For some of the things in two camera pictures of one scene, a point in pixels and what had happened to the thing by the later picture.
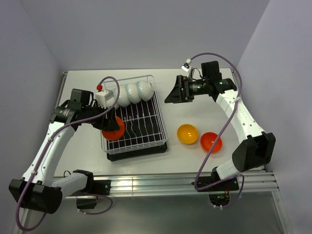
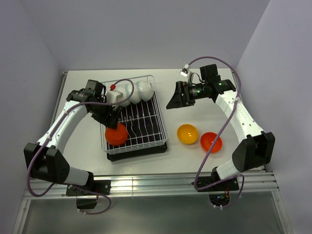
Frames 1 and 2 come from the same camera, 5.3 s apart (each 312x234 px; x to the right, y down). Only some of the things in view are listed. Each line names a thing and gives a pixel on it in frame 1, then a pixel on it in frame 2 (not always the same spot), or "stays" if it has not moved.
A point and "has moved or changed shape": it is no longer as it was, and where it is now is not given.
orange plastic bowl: [113, 135] has moved or changed shape
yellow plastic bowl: [187, 134] stays
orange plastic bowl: [207, 140] stays
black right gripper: [177, 95] -> [178, 100]
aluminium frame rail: [180, 183] stays
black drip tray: [144, 134] stays
